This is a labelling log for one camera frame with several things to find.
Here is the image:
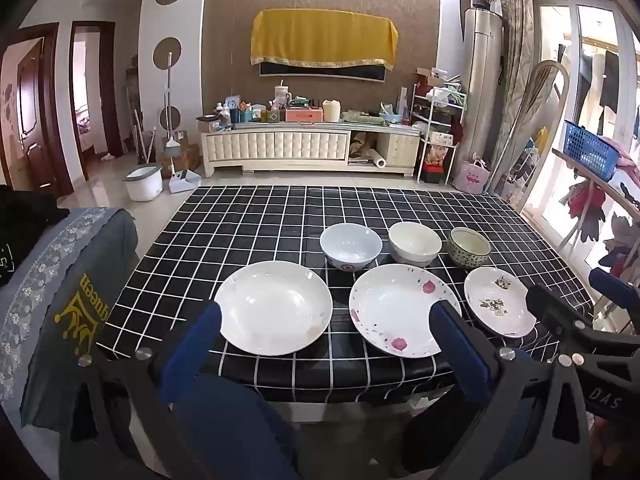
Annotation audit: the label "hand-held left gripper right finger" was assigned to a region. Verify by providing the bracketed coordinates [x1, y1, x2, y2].
[400, 300, 590, 480]

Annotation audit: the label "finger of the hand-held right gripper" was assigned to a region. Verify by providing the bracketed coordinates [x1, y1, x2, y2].
[588, 267, 640, 311]
[526, 284, 640, 361]

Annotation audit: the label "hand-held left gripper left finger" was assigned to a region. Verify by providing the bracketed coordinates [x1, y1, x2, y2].
[60, 301, 301, 480]

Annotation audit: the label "small green-patterned white plate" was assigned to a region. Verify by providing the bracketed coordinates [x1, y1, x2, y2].
[463, 266, 538, 338]

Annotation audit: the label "pink floral white plate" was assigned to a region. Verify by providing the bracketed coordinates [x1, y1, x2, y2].
[348, 263, 463, 359]

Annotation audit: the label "plain white plate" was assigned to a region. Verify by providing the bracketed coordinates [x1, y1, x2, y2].
[214, 260, 334, 357]

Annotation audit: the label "pale blue white bowl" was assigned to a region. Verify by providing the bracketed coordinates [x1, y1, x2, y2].
[320, 223, 384, 272]

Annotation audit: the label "red hanging garment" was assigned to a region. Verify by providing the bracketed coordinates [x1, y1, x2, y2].
[569, 182, 607, 223]

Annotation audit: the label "person's blue trousers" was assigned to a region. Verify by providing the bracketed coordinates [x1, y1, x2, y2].
[172, 387, 311, 480]

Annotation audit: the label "green patterned bowl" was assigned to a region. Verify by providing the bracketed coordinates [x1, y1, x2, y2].
[446, 226, 492, 268]

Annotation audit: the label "cream white bowl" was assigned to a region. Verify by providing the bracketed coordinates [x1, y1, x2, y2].
[388, 221, 444, 267]

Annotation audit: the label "pink cloth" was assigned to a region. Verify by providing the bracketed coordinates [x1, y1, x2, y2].
[600, 137, 640, 186]

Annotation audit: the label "blue plastic basket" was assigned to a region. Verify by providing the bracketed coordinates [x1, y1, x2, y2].
[563, 120, 621, 183]

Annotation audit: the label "black white checked tablecloth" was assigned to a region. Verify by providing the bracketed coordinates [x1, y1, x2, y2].
[95, 185, 596, 403]

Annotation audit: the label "pink tote bag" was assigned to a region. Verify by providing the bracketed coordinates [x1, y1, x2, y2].
[454, 157, 491, 195]

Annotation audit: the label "white dustpan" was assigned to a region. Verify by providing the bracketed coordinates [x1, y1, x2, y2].
[167, 170, 202, 195]

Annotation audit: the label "blue-grey floral lace cloth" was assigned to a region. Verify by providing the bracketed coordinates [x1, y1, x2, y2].
[0, 207, 121, 403]

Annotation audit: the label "white mop bucket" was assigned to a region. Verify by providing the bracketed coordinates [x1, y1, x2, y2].
[122, 164, 164, 202]

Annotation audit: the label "cardboard boxes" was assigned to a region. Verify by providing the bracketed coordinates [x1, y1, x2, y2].
[160, 130, 202, 177]

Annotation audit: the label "black garment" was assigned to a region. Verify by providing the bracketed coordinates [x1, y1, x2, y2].
[0, 185, 71, 288]

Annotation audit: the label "covered standing air conditioner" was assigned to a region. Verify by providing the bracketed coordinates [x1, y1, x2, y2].
[457, 7, 503, 196]

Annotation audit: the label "cream tufted television cabinet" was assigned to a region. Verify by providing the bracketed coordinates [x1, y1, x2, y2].
[200, 125, 423, 178]

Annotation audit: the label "white pole mop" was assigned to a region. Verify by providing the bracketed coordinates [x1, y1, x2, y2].
[159, 52, 177, 166]

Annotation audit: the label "beige patterned curtain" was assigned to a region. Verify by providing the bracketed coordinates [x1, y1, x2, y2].
[497, 0, 534, 131]

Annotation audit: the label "dark brown wooden door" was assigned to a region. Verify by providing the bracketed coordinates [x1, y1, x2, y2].
[0, 25, 66, 196]

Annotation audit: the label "yellow cloth cover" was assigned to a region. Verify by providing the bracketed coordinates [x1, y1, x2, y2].
[250, 8, 399, 68]

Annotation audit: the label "wooden drying rack rail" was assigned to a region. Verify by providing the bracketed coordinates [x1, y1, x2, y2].
[552, 147, 640, 206]

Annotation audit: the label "white wire shelf rack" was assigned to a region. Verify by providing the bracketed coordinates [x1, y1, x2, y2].
[412, 67, 467, 184]

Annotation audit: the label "dark brown door frame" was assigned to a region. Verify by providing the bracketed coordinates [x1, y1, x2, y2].
[69, 21, 124, 161]

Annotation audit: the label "black wall television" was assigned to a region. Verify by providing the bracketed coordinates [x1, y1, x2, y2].
[259, 59, 387, 83]

